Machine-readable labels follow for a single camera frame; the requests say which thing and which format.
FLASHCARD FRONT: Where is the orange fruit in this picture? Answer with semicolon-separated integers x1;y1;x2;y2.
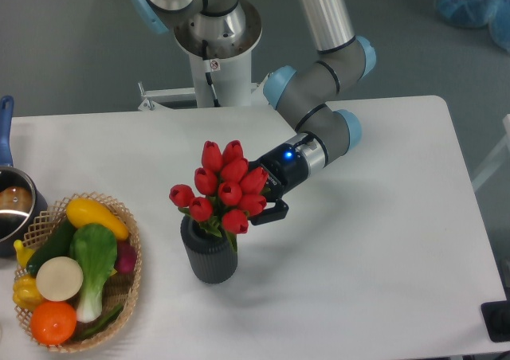
30;301;77;345

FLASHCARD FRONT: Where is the blue plush object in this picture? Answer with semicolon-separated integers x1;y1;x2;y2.
433;0;509;52

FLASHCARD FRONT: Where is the white stand frame right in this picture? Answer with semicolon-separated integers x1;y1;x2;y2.
471;114;509;193

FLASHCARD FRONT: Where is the yellow bell pepper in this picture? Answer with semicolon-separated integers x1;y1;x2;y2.
13;275;45;311

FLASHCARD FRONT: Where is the red tulip bouquet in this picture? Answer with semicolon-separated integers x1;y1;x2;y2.
169;140;269;251

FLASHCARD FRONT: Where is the cream round onion slice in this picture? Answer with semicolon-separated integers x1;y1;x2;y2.
36;256;84;302

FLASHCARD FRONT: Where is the purple radish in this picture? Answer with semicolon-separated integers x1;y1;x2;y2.
114;241;137;274

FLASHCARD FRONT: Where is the yellow squash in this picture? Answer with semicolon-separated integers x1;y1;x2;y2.
65;198;129;241

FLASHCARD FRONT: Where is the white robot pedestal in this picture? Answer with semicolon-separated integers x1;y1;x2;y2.
139;0;269;111

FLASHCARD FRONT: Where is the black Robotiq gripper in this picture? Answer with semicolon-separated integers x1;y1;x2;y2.
249;143;309;225

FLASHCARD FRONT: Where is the yellow banana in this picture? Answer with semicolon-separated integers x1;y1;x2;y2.
13;240;35;268

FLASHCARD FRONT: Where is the green bok choy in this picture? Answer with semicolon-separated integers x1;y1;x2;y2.
69;224;117;323

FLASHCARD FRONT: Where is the dark grey ribbed vase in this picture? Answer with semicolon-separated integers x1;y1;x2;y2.
180;216;238;284

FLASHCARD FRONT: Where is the black device at table edge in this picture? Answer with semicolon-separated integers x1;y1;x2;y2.
481;300;509;342

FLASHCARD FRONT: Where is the green cucumber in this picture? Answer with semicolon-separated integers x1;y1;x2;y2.
26;219;77;277

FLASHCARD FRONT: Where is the woven wicker basket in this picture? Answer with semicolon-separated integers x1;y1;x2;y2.
14;193;142;354

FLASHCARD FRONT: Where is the blue handled saucepan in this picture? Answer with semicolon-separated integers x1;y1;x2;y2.
1;96;47;258

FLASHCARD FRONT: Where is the green chili pepper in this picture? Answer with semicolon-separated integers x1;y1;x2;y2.
74;304;124;341

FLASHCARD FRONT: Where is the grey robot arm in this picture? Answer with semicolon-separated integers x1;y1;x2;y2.
131;0;376;225

